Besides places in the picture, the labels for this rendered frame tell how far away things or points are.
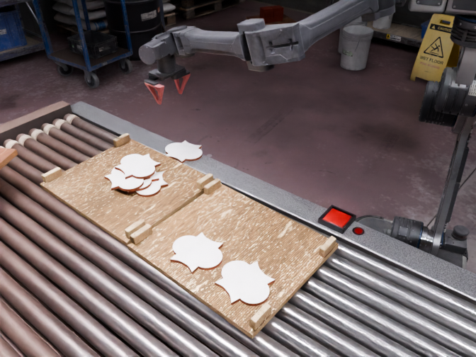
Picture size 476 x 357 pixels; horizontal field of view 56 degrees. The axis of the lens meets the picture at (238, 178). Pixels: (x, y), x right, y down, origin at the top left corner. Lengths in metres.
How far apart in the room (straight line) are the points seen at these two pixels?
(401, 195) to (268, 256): 1.96
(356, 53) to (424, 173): 1.82
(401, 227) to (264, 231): 1.02
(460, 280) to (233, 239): 0.55
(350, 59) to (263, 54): 3.70
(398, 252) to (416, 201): 1.77
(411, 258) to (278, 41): 0.62
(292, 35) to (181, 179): 0.60
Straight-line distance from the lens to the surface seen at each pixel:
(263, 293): 1.02
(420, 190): 3.08
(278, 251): 1.12
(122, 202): 1.31
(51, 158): 1.64
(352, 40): 4.64
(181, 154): 1.51
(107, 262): 1.17
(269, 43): 1.01
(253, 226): 1.19
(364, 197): 2.90
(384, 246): 1.22
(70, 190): 1.41
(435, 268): 1.20
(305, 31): 1.01
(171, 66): 1.41
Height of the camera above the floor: 1.73
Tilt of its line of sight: 36 degrees down
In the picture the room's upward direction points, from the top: 1 degrees counter-clockwise
